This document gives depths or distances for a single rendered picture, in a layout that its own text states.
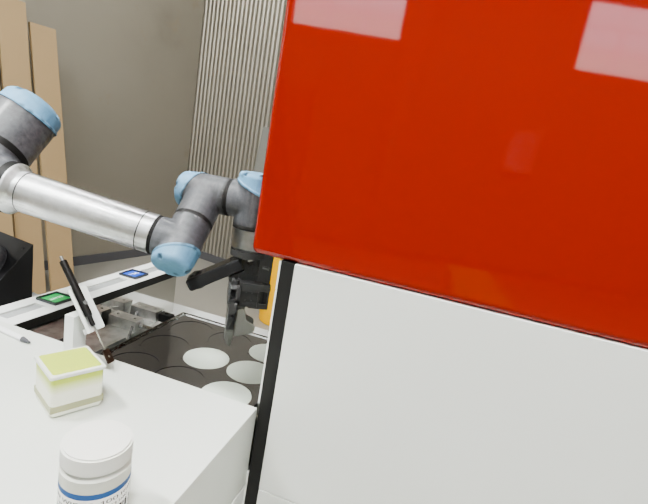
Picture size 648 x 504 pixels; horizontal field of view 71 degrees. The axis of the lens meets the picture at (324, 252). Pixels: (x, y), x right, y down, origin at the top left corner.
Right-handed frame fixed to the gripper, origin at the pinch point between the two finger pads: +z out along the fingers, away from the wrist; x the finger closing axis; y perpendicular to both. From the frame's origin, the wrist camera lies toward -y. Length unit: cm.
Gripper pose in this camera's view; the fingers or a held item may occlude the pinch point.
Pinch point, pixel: (226, 339)
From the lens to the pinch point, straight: 99.5
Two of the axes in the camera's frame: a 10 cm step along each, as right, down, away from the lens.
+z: -1.7, 9.6, 2.2
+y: 9.6, 1.1, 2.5
